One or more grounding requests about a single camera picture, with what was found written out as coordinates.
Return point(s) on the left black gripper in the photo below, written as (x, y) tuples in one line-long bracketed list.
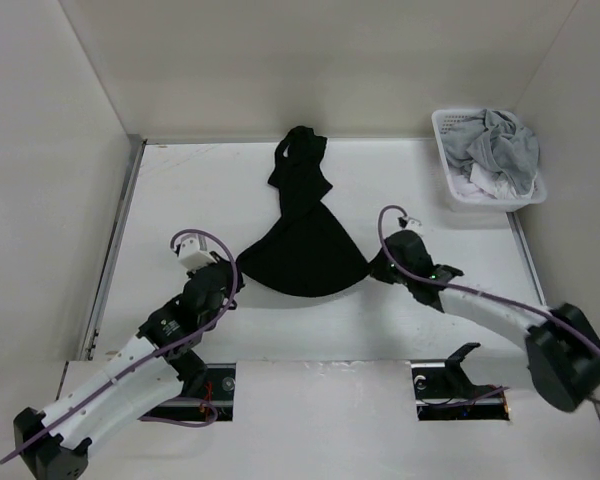
[(229, 267)]

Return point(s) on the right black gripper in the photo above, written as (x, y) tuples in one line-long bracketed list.
[(376, 268)]

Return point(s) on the black tank top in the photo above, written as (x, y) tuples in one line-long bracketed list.
[(307, 252)]

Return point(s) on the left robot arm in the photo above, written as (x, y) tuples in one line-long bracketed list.
[(156, 365)]

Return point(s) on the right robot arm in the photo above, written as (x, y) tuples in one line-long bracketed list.
[(561, 349)]

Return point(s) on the white tank top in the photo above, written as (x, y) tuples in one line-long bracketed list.
[(482, 184)]

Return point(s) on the grey tank top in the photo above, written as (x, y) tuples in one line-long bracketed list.
[(499, 143)]

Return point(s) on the white plastic laundry basket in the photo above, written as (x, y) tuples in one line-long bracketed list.
[(442, 121)]

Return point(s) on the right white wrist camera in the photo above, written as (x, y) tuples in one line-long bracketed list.
[(407, 222)]

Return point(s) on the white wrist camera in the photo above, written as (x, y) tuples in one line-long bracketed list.
[(407, 222), (191, 252)]

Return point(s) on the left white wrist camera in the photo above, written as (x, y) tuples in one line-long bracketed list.
[(191, 252)]

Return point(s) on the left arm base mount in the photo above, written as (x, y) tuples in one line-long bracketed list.
[(207, 394)]

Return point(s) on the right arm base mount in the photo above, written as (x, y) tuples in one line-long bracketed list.
[(444, 392)]

